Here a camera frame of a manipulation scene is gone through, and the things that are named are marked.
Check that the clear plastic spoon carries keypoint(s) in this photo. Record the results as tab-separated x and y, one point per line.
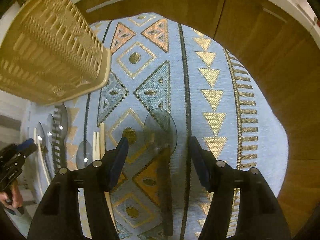
41	138
60	130
84	155
52	139

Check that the blue patterned tablecloth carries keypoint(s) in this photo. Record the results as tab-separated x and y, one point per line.
159	63

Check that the tan plastic utensil basket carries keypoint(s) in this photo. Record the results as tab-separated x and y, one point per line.
49	53

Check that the wooden chopstick right pair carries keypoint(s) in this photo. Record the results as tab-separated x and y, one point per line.
96	146

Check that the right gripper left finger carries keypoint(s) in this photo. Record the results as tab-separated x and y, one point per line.
58	215

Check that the clear plastic spoon left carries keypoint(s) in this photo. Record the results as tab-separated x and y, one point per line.
41	138

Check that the black plastic ladle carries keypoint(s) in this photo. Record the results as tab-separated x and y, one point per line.
160	137

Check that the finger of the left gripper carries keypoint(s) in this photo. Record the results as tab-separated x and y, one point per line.
27	147

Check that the clear plastic spoon right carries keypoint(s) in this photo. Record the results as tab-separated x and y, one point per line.
84	155

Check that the person's hand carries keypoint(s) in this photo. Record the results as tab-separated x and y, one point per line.
15	199

